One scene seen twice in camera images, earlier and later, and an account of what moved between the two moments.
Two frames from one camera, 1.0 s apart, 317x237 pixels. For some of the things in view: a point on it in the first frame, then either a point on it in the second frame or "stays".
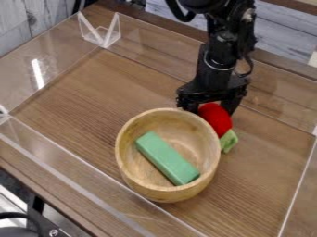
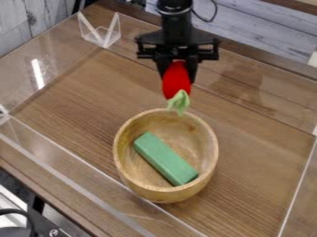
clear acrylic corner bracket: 101,36 stays
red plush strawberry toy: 219,118 -> 177,84
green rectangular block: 171,162 stays
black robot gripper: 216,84 -> 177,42
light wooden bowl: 192,135 stays
